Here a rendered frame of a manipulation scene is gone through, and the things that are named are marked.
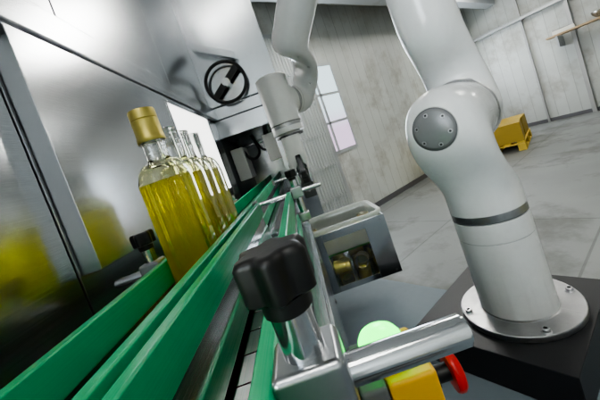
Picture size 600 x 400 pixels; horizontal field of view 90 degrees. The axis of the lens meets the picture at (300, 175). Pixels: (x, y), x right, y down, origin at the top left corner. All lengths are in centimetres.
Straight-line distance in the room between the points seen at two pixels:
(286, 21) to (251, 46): 93
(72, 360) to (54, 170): 27
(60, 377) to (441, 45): 60
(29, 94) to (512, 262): 74
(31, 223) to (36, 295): 8
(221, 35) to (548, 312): 158
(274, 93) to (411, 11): 37
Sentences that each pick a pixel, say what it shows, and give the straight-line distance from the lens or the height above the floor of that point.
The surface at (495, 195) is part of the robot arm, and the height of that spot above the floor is 104.
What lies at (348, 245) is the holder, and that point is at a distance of 79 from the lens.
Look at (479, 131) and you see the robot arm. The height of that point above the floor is 115.
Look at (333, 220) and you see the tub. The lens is 92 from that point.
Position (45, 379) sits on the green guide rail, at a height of 112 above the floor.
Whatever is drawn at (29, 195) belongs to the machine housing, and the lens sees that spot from 50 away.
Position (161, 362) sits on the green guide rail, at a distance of 21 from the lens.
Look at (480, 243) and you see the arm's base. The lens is 60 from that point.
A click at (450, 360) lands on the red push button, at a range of 36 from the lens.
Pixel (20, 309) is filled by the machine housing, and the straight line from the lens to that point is 45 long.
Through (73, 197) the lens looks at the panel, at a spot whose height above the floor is 125.
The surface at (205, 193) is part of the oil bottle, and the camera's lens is 47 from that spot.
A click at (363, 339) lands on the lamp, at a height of 102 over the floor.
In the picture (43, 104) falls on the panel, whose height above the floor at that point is 138.
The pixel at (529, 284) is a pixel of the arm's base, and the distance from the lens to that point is 64.
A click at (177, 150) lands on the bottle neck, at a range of 49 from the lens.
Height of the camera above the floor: 121
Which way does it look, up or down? 4 degrees down
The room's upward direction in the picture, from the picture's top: 19 degrees counter-clockwise
